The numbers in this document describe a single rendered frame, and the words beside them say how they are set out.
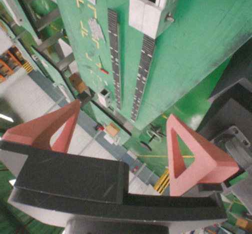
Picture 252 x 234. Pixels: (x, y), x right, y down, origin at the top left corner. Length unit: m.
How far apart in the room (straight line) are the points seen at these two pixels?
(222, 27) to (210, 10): 0.06
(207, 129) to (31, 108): 13.20
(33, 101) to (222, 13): 13.42
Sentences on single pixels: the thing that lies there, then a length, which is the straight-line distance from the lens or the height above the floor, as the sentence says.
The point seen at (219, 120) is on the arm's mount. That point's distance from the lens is 0.51.
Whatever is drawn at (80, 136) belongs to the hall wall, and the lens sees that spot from 11.49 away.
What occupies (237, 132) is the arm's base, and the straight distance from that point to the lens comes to 0.52.
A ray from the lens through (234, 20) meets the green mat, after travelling 0.46.
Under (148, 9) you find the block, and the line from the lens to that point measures 0.43.
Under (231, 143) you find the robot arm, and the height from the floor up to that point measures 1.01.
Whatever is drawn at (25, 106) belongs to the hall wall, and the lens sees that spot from 13.76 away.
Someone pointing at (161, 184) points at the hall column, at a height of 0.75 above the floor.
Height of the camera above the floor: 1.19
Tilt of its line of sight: 18 degrees down
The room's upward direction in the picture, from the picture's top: 138 degrees counter-clockwise
